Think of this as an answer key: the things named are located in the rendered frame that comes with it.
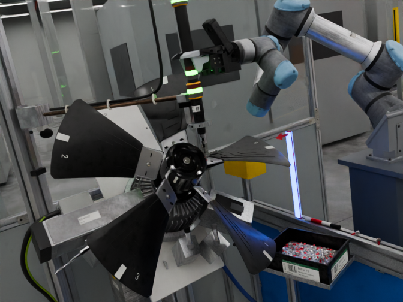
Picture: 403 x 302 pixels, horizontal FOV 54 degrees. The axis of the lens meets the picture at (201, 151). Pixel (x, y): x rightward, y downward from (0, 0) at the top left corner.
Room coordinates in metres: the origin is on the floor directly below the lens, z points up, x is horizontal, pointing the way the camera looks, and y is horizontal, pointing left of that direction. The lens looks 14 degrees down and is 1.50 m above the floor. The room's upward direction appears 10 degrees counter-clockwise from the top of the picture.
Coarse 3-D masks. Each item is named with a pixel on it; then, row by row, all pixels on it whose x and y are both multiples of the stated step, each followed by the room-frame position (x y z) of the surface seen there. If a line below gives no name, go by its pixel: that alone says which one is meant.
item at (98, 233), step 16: (144, 208) 0.93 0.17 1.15; (160, 208) 0.98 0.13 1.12; (112, 224) 0.86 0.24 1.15; (128, 224) 0.89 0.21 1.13; (144, 224) 0.92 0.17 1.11; (160, 224) 0.97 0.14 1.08; (96, 240) 0.83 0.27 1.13; (112, 240) 0.85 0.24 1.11; (128, 240) 0.87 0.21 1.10; (144, 240) 0.90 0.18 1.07; (160, 240) 0.96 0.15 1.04; (96, 256) 0.81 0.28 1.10; (112, 256) 0.83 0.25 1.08; (128, 256) 0.86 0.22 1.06; (144, 256) 0.89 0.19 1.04; (112, 272) 0.82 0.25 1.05; (128, 272) 0.84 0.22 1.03; (144, 272) 0.88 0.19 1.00; (144, 288) 0.86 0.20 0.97
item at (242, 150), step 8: (248, 136) 1.34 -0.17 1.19; (232, 144) 1.28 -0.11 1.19; (240, 144) 1.27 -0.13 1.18; (248, 144) 1.27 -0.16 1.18; (256, 144) 1.27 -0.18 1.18; (264, 144) 1.27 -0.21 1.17; (216, 152) 1.21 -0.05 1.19; (224, 152) 1.20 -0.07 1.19; (232, 152) 1.19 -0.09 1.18; (240, 152) 1.18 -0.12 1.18; (248, 152) 1.18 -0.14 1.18; (256, 152) 1.19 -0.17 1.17; (264, 152) 1.20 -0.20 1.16; (272, 152) 1.21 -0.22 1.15; (280, 152) 1.23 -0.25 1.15; (224, 160) 1.11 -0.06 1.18; (232, 160) 1.12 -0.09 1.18; (240, 160) 1.12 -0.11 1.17; (248, 160) 1.13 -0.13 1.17; (256, 160) 1.13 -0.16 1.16; (264, 160) 1.14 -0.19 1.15; (272, 160) 1.16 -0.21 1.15; (280, 160) 1.17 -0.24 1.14
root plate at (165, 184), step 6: (162, 186) 1.01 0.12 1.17; (168, 186) 1.03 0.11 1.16; (156, 192) 0.98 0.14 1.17; (162, 192) 1.00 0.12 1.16; (168, 192) 1.03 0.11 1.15; (174, 192) 1.05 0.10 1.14; (162, 198) 1.00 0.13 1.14; (174, 198) 1.05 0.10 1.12; (168, 204) 1.02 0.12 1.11; (174, 204) 1.04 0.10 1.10; (168, 210) 1.02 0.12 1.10
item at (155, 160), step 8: (144, 152) 1.08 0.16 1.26; (152, 152) 1.08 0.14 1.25; (160, 152) 1.08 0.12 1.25; (144, 160) 1.08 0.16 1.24; (152, 160) 1.08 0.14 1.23; (160, 160) 1.08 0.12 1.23; (136, 168) 1.07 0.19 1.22; (144, 168) 1.08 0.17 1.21; (152, 168) 1.08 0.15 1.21; (144, 176) 1.08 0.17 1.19; (152, 176) 1.08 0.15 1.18
